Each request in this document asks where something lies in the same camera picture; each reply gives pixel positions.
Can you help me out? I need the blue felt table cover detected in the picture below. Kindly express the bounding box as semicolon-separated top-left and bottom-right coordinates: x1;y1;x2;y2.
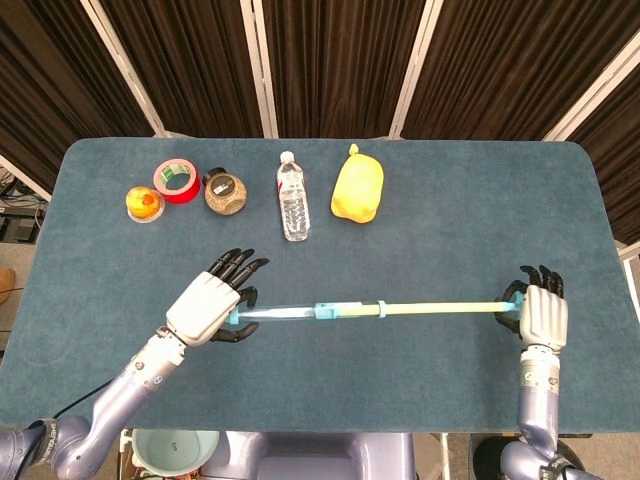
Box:
0;137;640;434

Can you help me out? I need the yellow cloth pouch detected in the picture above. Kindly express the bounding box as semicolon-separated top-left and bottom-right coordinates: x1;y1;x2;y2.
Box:
329;143;385;225

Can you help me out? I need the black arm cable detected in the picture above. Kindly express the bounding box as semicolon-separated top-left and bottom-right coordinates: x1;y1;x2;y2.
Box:
27;377;116;480

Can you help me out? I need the purple robot base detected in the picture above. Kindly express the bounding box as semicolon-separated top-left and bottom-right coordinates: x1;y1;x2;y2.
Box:
202;430;416;480

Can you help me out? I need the round cork-pattern jar black lid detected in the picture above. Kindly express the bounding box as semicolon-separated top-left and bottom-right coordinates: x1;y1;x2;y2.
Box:
202;167;248;217

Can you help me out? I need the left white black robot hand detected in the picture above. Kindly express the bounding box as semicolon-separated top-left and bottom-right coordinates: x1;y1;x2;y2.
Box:
165;247;271;347

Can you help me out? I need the black equipment box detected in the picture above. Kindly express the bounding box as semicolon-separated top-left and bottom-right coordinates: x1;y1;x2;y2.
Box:
0;212;37;244

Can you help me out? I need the red tape roll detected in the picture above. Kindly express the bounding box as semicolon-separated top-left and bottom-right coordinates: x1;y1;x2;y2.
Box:
152;157;203;205

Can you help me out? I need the pale green plastic bucket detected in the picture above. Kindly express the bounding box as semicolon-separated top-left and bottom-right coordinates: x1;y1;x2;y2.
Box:
130;428;221;477

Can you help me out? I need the clear plastic water bottle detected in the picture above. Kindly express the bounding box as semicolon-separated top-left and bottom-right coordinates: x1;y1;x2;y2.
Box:
276;150;312;243

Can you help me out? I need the yellow orange toy clear cup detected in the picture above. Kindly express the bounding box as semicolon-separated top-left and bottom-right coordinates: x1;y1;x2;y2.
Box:
124;185;166;225

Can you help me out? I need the black trash bin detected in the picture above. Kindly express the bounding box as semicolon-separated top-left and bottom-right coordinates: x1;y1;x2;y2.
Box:
469;434;589;480

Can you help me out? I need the blue yellow toy syringe pump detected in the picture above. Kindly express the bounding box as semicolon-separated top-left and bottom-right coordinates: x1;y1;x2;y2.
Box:
314;292;524;321

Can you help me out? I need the brown fabric partition panel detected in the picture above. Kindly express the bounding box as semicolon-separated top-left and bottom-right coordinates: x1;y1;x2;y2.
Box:
544;44;640;247
0;0;156;194
242;0;444;140
82;0;274;139
392;0;640;142

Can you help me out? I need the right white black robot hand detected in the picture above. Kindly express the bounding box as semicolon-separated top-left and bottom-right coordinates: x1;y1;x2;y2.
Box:
493;264;570;351

